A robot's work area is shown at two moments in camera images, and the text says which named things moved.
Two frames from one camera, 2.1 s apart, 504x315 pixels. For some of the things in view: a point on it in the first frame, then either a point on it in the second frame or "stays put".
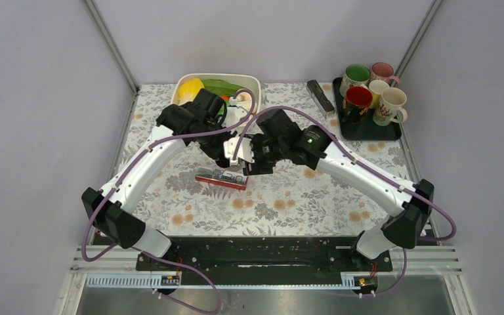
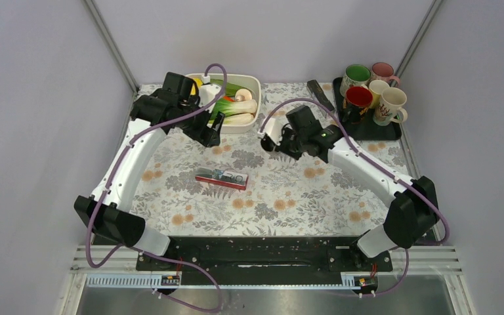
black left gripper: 218,153 to 208,136
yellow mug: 377,87 stays put
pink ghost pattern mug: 384,71 stays put
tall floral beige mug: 390,107 stays put
